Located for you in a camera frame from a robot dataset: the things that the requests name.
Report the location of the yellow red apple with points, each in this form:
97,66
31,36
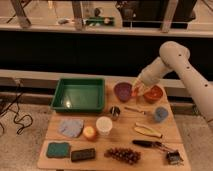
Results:
90,133

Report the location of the black handled tool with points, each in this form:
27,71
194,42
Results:
152,144

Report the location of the white round container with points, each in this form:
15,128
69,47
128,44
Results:
104,125

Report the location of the small metal cup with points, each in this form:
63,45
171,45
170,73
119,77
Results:
115,112

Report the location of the purple bowl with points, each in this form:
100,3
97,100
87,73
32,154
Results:
123,91

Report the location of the yellow banana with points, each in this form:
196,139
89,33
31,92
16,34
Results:
146,130

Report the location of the light blue cloth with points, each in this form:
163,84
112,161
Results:
71,127

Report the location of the wooden board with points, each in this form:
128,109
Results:
121,135

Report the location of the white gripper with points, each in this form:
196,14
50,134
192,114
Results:
139,86

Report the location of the green sponge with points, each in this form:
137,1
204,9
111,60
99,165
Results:
58,150

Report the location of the small metal clip object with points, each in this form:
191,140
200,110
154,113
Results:
174,158

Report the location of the orange pepper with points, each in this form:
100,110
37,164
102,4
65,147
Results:
134,93

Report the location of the green plastic tray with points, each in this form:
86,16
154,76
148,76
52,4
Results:
81,95

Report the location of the red bowl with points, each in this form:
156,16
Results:
153,95

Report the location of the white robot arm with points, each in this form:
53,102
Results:
175,57

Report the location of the dark green block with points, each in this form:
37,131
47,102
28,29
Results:
81,155

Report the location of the bunch of dark grapes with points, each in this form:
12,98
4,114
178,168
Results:
126,155

